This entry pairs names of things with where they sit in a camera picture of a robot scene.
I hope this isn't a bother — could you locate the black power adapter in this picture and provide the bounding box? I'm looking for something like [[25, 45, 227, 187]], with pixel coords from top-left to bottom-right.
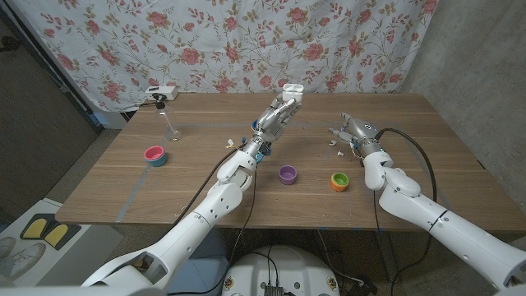
[[348, 279, 379, 296]]

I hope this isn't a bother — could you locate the white power strip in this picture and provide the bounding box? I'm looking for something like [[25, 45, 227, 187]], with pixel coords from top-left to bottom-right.
[[144, 85, 179, 102]]

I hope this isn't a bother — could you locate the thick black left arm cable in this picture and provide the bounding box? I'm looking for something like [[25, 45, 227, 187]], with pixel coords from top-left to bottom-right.
[[171, 146, 243, 228]]

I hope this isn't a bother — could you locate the white airpods case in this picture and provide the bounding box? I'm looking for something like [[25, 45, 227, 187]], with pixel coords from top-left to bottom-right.
[[282, 83, 305, 103]]

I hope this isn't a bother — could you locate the floral print backdrop cloth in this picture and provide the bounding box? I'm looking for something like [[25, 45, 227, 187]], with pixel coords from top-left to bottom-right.
[[7, 0, 439, 113]]

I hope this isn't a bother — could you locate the pink plastic cup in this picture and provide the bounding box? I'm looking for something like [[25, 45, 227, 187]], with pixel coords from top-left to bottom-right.
[[143, 146, 165, 162]]

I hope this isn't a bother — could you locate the black slipper yellow insole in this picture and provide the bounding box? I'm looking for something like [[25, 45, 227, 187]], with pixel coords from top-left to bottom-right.
[[43, 221, 81, 251], [20, 213, 53, 240]]

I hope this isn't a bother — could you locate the white floor mat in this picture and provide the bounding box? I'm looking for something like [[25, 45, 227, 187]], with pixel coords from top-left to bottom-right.
[[0, 197, 124, 288]]

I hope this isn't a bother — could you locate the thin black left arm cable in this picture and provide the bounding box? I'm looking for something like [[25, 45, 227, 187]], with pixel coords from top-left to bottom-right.
[[167, 168, 258, 296]]

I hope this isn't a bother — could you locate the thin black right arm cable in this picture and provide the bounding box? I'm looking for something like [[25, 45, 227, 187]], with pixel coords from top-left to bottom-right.
[[371, 189, 383, 238]]

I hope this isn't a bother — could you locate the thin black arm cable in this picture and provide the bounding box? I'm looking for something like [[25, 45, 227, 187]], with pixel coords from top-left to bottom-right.
[[371, 189, 383, 238], [167, 168, 258, 296]]

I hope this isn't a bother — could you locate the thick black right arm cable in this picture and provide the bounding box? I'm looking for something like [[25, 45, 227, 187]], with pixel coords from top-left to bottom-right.
[[374, 127, 438, 296]]

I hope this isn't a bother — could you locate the grey table leg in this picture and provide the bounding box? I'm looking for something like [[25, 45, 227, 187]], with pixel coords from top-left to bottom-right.
[[373, 230, 402, 284]]

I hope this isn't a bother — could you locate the black torso cable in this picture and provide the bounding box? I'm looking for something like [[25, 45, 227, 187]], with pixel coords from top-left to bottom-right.
[[246, 245, 281, 287]]

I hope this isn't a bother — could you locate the teal plastic cup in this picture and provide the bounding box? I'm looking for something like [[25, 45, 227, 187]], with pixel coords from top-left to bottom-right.
[[145, 152, 168, 168]]

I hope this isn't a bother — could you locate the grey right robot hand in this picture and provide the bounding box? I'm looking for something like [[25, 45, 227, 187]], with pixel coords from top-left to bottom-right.
[[328, 112, 383, 160]]

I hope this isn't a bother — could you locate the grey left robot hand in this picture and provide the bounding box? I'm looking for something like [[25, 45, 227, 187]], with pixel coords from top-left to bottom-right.
[[241, 93, 304, 161]]

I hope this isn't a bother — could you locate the purple plastic cup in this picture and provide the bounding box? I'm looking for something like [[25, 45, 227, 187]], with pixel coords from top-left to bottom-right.
[[278, 164, 298, 186]]

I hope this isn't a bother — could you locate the white sneaker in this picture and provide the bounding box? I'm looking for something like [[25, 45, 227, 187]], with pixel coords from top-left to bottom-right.
[[0, 236, 18, 261], [7, 242, 47, 280]]

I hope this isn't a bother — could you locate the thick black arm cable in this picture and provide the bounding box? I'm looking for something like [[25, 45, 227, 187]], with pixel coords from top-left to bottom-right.
[[171, 146, 243, 228], [374, 127, 438, 296]]

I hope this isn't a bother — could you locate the white floor cable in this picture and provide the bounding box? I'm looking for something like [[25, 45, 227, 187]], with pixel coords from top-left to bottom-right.
[[316, 229, 366, 285]]

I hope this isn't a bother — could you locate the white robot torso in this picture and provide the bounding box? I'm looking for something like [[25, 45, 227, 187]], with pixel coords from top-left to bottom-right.
[[221, 245, 341, 296]]

